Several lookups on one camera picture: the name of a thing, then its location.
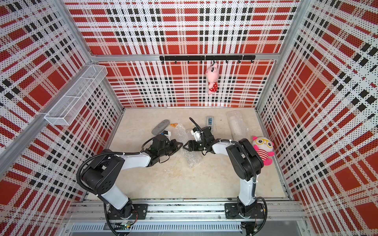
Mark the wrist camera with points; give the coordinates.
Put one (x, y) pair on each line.
(196, 134)
(166, 133)

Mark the white wire mesh basket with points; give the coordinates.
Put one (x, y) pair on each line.
(68, 107)

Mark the pink white owl plush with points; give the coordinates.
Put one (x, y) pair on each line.
(264, 148)

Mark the hanging pink plush toy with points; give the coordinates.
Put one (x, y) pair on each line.
(212, 76)

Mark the bubble wrap sheet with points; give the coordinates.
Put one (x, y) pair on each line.
(236, 113)
(184, 132)

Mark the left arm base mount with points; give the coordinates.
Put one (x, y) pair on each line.
(128, 212)

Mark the grey oval case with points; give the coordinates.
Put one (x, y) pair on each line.
(160, 127)

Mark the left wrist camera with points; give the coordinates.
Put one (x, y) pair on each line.
(166, 133)

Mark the black hook rail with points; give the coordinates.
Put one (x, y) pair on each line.
(208, 58)

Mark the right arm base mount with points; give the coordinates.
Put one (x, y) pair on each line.
(240, 211)

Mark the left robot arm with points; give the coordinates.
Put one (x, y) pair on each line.
(99, 173)

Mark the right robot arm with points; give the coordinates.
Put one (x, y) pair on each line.
(244, 159)

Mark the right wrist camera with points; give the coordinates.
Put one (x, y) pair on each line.
(196, 134)

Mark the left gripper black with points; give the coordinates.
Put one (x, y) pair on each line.
(173, 142)

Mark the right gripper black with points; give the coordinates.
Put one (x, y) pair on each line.
(191, 145)

